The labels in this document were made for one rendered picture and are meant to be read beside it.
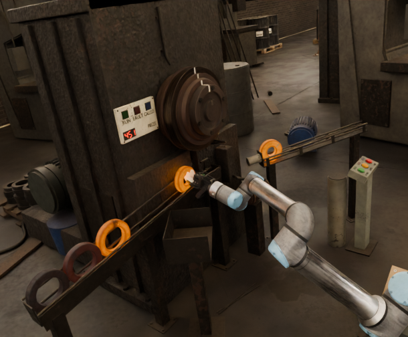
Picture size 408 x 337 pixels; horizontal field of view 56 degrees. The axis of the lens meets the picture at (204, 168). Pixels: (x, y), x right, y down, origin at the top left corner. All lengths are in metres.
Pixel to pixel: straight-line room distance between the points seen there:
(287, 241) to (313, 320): 0.79
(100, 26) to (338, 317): 1.93
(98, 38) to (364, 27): 3.20
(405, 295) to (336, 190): 0.92
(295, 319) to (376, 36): 3.07
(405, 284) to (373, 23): 3.07
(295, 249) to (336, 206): 1.09
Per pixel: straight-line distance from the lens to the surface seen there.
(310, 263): 1.71
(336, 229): 2.80
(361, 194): 2.66
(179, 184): 2.18
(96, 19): 1.93
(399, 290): 1.98
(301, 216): 1.67
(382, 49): 4.48
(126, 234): 1.97
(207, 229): 2.00
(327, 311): 2.41
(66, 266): 1.82
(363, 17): 4.56
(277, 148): 2.62
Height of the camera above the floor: 1.66
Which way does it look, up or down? 23 degrees down
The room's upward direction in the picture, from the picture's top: 8 degrees counter-clockwise
